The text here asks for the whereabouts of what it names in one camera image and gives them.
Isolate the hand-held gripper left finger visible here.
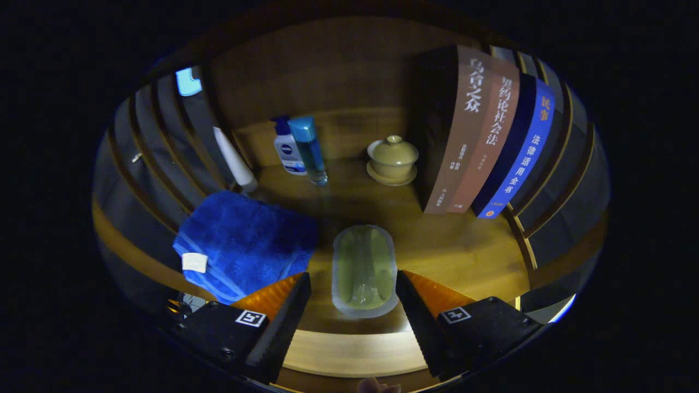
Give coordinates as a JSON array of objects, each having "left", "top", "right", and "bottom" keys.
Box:
[{"left": 169, "top": 272, "right": 312, "bottom": 384}]

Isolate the wooden cabinet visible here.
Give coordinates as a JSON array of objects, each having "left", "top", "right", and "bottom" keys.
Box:
[{"left": 92, "top": 16, "right": 609, "bottom": 393}]

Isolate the blue book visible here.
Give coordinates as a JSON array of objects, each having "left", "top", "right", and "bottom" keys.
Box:
[{"left": 471, "top": 74, "right": 556, "bottom": 219}]

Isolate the white tube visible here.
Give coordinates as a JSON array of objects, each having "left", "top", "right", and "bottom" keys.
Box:
[{"left": 212, "top": 127, "right": 258, "bottom": 193}]

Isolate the green handled scrub sponge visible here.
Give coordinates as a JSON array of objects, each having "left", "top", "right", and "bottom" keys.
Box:
[{"left": 331, "top": 224, "right": 398, "bottom": 319}]

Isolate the dark brown book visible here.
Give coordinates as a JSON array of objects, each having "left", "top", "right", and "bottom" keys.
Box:
[{"left": 412, "top": 45, "right": 495, "bottom": 215}]

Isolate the teal clear bottle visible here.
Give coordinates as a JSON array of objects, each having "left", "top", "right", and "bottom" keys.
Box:
[{"left": 288, "top": 116, "right": 329, "bottom": 187}]

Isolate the white lotion bottle blue cap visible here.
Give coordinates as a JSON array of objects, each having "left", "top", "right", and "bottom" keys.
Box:
[{"left": 272, "top": 115, "right": 307, "bottom": 176}]

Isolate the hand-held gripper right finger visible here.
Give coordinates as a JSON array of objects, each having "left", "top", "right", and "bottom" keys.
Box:
[{"left": 395, "top": 270, "right": 547, "bottom": 381}]

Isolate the reddish brown book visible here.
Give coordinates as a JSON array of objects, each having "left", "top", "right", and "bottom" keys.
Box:
[{"left": 447, "top": 57, "right": 521, "bottom": 213}]

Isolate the beige lidded teacup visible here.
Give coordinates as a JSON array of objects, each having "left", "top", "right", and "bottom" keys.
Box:
[{"left": 366, "top": 135, "right": 420, "bottom": 187}]

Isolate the blue folded towel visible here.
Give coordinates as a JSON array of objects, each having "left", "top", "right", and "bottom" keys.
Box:
[{"left": 173, "top": 190, "right": 320, "bottom": 305}]

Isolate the wooden countertop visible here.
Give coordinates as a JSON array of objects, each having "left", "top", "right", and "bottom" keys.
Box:
[{"left": 208, "top": 158, "right": 533, "bottom": 335}]

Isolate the wooden drawer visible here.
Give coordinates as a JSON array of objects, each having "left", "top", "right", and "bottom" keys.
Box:
[{"left": 276, "top": 329, "right": 437, "bottom": 393}]

